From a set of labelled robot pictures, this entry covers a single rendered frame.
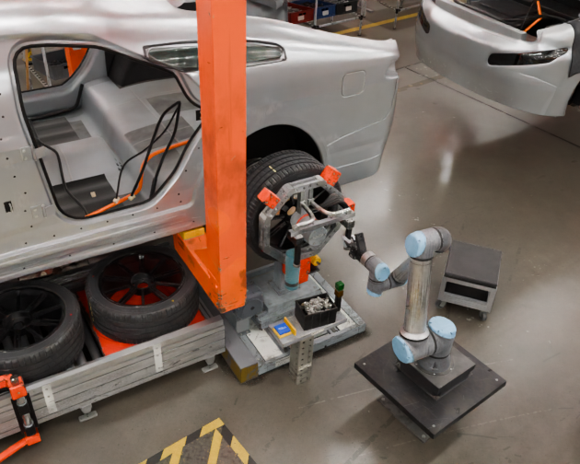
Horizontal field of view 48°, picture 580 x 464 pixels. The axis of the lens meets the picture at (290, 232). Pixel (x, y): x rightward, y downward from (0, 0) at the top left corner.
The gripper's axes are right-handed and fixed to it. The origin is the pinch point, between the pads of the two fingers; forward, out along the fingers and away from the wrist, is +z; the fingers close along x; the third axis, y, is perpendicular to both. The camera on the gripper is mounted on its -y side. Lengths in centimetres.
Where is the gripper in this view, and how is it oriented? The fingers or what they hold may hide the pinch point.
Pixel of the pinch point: (346, 235)
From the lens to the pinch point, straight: 374.5
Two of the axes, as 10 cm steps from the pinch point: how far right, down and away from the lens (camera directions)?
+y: -0.4, 8.0, 5.9
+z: -5.1, -5.3, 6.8
